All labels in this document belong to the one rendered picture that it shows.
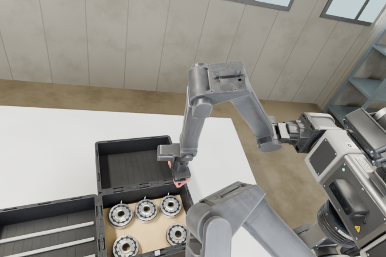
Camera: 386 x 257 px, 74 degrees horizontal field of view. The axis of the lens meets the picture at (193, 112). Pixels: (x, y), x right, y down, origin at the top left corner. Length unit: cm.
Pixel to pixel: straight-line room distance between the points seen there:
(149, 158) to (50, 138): 63
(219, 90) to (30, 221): 102
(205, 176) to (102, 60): 197
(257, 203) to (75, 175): 124
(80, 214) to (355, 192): 104
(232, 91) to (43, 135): 143
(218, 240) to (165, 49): 273
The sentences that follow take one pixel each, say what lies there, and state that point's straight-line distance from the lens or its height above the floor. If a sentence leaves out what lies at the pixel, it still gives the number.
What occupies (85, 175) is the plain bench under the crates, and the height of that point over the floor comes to 70.
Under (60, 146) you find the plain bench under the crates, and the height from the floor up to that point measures 70.
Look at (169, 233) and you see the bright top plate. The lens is 123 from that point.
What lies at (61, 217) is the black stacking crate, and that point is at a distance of 131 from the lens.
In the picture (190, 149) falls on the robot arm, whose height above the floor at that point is 135.
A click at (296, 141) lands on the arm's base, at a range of 90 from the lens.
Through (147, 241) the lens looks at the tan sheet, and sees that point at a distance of 124.
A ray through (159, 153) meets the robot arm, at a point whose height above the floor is 126.
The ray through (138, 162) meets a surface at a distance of 145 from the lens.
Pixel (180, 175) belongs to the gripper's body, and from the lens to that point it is 102.
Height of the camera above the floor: 197
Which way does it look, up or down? 39 degrees down
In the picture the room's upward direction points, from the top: 16 degrees clockwise
